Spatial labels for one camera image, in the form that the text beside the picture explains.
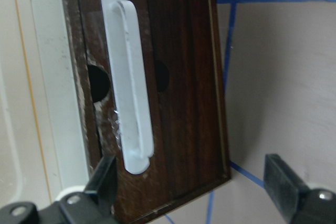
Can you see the white drawer handle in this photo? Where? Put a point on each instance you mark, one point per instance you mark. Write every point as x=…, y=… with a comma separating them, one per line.
x=129, y=83

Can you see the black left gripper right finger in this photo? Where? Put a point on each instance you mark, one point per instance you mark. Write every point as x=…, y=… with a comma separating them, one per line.
x=282, y=184

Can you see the cream plastic storage box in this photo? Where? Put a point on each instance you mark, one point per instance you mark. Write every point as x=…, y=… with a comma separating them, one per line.
x=42, y=147

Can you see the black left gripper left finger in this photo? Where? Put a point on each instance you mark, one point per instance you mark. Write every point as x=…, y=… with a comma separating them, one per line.
x=102, y=186

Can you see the dark wooden drawer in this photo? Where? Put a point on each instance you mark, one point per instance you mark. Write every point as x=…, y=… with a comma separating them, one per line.
x=182, y=63

